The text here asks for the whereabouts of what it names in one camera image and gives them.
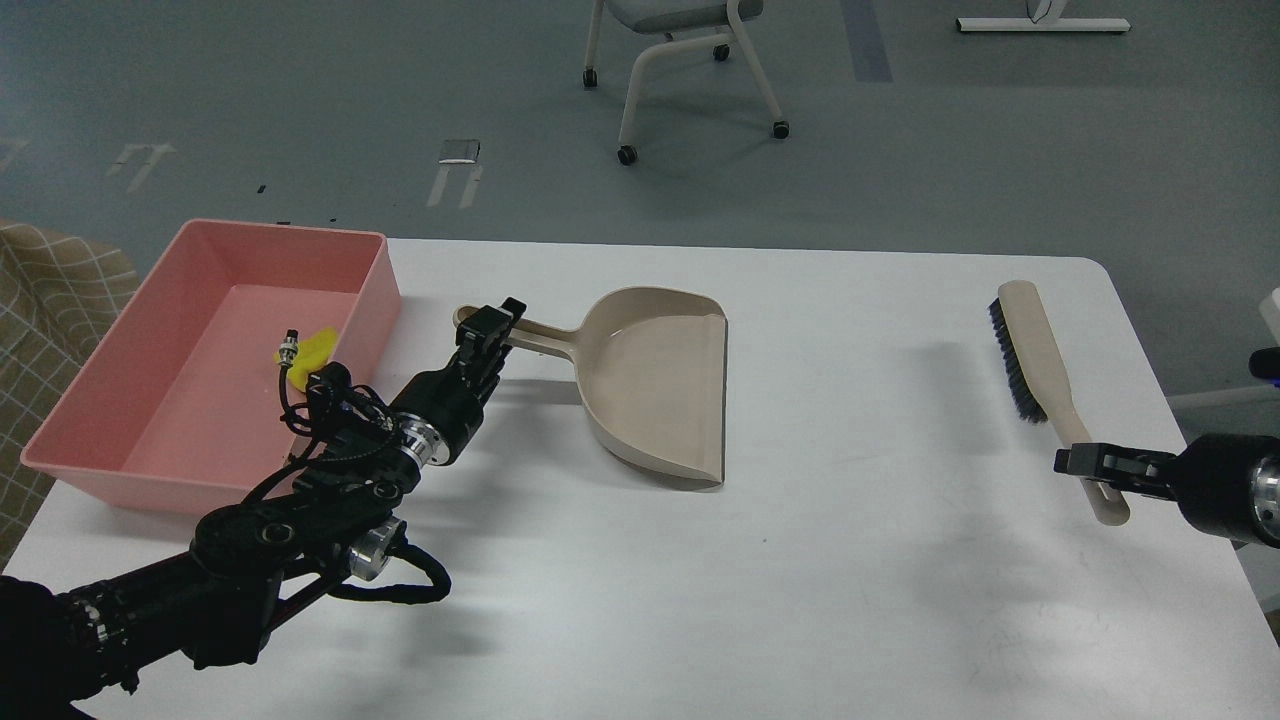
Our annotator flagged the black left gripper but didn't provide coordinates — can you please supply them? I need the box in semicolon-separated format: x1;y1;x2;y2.
390;297;527;468

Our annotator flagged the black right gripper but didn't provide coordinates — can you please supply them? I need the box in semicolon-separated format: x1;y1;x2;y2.
1053;434;1279;547

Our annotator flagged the yellow green sponge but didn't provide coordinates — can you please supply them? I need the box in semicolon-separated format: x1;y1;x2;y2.
273;325;339;393

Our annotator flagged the beige plastic dustpan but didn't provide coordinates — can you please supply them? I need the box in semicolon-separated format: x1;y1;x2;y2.
508;286;730;488

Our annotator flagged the beige hand brush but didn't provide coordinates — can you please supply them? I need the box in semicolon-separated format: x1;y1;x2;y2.
988;281;1132;527

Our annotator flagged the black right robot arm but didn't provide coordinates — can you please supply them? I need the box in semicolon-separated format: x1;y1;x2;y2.
1014;355;1277;548

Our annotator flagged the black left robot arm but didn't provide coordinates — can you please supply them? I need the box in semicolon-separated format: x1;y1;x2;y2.
3;299;526;719

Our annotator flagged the pink plastic bin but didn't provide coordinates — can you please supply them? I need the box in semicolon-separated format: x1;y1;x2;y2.
20;219;401;515

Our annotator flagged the silver floor socket plate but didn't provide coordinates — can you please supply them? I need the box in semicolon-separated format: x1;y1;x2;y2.
436;138;481;165

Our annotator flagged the grey white office chair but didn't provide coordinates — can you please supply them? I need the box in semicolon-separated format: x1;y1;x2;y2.
582;0;791;167

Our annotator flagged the beige checkered cloth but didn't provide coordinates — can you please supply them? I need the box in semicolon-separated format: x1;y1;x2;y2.
1;219;140;562

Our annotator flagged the white table base foot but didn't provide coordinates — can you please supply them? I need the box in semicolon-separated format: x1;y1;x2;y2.
955;1;1132;35

